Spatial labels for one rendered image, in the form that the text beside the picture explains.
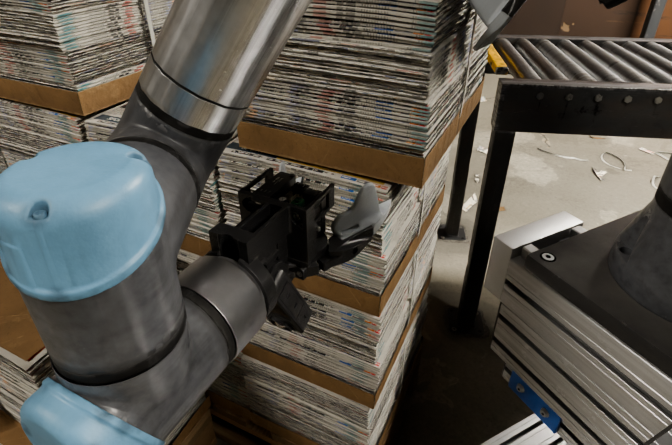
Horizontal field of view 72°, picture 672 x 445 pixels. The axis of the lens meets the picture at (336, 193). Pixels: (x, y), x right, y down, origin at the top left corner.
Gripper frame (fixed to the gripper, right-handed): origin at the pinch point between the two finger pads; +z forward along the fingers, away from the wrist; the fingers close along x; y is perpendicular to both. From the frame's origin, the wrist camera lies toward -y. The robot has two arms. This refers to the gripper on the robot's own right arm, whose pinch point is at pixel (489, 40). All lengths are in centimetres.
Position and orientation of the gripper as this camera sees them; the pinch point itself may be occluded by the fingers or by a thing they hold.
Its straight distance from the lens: 69.8
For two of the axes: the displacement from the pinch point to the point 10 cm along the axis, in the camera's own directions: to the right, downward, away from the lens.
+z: -4.5, 6.3, 6.3
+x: -4.4, 4.6, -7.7
